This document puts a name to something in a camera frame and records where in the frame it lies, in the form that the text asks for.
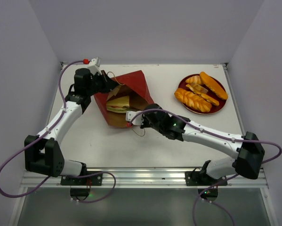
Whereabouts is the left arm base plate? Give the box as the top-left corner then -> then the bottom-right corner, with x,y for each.
60,171 -> 103,186

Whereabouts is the red round tray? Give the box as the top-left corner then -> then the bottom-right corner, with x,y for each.
174,72 -> 228,115

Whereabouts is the braided fake bread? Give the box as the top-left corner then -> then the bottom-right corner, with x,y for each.
174,88 -> 212,113

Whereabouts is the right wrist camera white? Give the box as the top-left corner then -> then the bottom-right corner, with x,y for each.
125,111 -> 144,127

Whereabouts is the fake croissant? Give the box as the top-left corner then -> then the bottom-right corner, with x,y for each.
185,75 -> 202,85

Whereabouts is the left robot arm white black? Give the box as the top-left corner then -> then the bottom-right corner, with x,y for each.
24,68 -> 118,185

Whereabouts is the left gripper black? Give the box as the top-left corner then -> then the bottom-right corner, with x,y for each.
86,70 -> 119,96

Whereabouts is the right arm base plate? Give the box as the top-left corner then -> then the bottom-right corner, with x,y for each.
185,163 -> 227,186

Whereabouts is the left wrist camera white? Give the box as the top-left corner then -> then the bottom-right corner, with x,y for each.
87,57 -> 102,75

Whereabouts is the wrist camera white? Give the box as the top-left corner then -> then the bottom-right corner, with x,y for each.
87,57 -> 102,75
125,111 -> 144,127

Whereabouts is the aluminium rail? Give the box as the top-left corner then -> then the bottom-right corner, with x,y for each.
20,168 -> 268,188

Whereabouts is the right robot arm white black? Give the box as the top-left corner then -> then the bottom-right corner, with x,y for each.
140,104 -> 265,185

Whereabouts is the fake bread slice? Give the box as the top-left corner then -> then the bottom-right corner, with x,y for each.
201,93 -> 219,106

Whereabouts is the small fake toast piece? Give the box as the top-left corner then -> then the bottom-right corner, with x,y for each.
186,82 -> 208,95

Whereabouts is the red paper bag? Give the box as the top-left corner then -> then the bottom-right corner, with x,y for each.
94,70 -> 154,128

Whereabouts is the long orange bread loaf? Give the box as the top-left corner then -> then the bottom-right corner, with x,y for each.
200,72 -> 228,100

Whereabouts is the triangular fake sandwich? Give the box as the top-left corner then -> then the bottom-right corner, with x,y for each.
106,96 -> 135,113

